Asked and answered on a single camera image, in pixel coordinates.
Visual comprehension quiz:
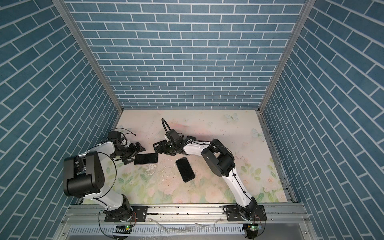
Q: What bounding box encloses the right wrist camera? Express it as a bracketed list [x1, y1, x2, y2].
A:
[166, 129, 184, 145]

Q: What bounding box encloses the aluminium corner post left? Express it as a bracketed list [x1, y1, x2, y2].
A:
[52, 0, 124, 114]

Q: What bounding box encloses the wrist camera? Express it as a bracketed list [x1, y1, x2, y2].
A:
[108, 131, 128, 146]
[166, 129, 184, 145]

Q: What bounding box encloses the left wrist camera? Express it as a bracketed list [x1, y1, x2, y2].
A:
[108, 131, 128, 146]

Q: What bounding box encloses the black phone case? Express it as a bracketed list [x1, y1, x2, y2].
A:
[153, 141, 164, 154]

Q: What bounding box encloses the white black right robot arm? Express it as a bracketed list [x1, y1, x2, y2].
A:
[154, 119, 267, 222]

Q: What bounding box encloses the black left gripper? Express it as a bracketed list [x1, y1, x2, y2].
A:
[112, 140, 145, 164]

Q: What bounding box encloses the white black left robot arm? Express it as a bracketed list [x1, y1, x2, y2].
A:
[63, 142, 148, 223]

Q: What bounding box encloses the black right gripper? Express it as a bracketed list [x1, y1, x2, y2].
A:
[154, 142, 177, 157]

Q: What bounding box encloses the purple edged phone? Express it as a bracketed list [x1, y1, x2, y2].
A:
[134, 153, 159, 165]

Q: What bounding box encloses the black phone face up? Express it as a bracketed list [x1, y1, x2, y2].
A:
[176, 157, 196, 183]

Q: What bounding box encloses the aluminium corner post right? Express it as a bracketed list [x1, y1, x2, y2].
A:
[259, 0, 316, 113]

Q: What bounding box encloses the aluminium corner post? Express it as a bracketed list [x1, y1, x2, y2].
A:
[259, 0, 316, 113]
[52, 0, 124, 114]

